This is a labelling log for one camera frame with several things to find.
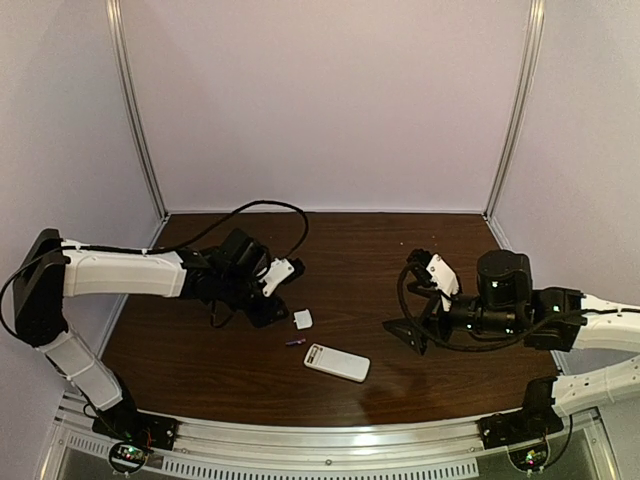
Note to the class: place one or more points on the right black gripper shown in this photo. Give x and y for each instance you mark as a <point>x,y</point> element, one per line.
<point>433,320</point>

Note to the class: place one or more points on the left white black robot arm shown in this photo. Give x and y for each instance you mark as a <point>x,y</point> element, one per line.
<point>240,273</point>

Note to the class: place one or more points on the left aluminium corner post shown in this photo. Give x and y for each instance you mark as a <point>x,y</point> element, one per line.
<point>133,114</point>

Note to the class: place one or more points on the white battery cover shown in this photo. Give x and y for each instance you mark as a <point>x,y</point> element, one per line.
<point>303,319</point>

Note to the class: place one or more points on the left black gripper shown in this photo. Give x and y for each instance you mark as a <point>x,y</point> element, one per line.
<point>265,318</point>

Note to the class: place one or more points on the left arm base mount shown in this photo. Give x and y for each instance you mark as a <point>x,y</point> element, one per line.
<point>137,437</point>

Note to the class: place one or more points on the aluminium corner post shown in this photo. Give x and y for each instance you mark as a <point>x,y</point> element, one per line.
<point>529,61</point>
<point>133,114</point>

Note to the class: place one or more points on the white remote control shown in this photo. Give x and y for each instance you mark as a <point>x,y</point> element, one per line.
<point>337,363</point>

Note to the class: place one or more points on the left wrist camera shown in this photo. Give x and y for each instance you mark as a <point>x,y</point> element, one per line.
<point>279,272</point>

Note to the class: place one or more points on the right aluminium corner post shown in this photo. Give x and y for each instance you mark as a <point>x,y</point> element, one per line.
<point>529,61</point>

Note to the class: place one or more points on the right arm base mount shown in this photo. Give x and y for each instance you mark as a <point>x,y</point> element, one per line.
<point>525,434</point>

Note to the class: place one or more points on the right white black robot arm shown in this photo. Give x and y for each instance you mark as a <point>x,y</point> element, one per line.
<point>507,310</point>

